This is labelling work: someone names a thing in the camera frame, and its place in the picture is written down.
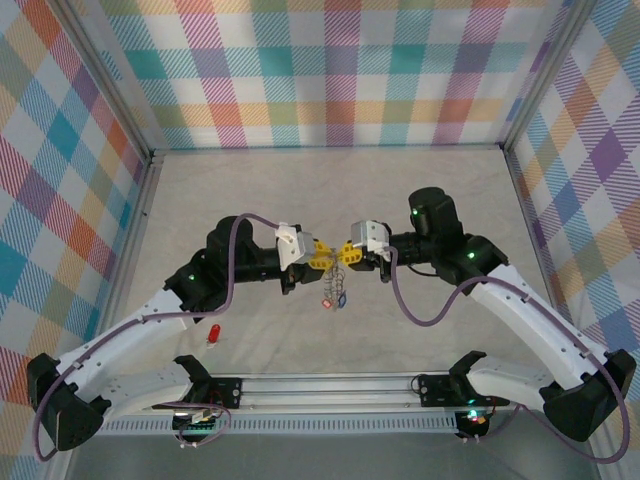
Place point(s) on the red plastic key tag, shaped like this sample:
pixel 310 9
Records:
pixel 326 303
pixel 214 334

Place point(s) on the blue plastic key tag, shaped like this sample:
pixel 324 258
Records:
pixel 343 300

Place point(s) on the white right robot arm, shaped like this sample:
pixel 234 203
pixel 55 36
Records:
pixel 540 320

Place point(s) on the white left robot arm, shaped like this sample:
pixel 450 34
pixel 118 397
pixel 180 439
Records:
pixel 125 330

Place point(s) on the grey metal base panel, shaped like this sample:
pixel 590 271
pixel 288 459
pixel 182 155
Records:
pixel 325 460

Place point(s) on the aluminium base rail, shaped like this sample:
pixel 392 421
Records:
pixel 325 392

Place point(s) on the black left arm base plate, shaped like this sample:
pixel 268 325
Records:
pixel 227 392

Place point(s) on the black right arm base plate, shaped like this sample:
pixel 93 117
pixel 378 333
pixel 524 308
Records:
pixel 435 390

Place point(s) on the aluminium frame post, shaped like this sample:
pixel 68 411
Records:
pixel 545 75
pixel 110 80

